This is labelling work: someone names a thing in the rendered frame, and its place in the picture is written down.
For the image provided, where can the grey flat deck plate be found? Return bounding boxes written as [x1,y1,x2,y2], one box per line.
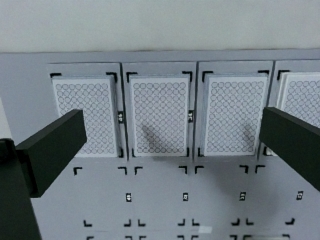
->
[0,49,320,240]

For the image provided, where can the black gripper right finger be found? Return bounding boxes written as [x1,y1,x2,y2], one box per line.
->
[259,107,320,192]

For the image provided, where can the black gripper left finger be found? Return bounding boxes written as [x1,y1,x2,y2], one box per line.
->
[0,109,87,240]

